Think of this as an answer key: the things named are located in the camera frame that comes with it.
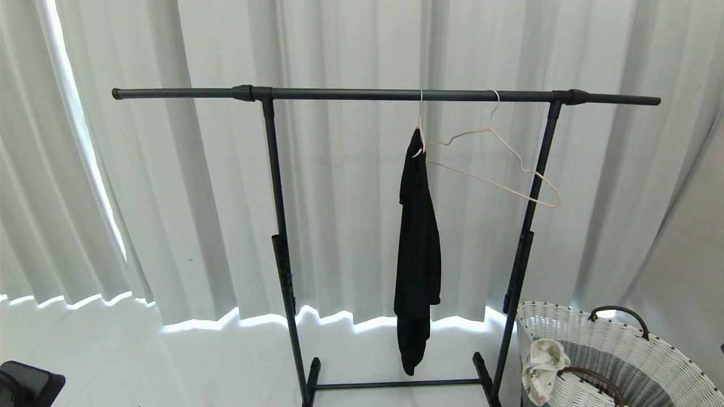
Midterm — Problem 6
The cream printed garment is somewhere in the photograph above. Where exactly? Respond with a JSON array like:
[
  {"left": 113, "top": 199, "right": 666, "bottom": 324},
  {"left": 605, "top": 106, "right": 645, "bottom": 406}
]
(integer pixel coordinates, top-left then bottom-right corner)
[{"left": 522, "top": 338, "right": 572, "bottom": 406}]

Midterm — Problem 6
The pink clothes hanger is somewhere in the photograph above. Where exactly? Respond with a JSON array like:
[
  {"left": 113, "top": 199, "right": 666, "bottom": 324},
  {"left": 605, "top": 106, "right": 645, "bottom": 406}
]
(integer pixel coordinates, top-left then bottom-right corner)
[
  {"left": 424, "top": 89, "right": 562, "bottom": 209},
  {"left": 412, "top": 89, "right": 426, "bottom": 159}
]

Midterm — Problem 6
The black clothes rack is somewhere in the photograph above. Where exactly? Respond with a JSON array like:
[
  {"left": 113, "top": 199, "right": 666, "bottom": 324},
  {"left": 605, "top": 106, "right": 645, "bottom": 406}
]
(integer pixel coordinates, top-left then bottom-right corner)
[{"left": 111, "top": 85, "right": 661, "bottom": 407}]

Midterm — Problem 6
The white laundry basket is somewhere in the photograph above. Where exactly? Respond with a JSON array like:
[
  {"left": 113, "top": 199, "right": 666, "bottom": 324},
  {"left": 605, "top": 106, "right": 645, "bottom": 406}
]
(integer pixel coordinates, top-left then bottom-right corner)
[{"left": 516, "top": 301, "right": 724, "bottom": 407}]

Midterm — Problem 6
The white curtain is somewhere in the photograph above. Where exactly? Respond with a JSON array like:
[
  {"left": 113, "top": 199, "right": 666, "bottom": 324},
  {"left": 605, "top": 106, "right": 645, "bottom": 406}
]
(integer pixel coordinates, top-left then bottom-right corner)
[{"left": 0, "top": 0, "right": 724, "bottom": 334}]

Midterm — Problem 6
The black garment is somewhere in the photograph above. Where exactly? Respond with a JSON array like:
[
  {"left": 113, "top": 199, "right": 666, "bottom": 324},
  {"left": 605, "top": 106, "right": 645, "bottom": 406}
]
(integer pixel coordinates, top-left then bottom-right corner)
[{"left": 394, "top": 128, "right": 442, "bottom": 376}]

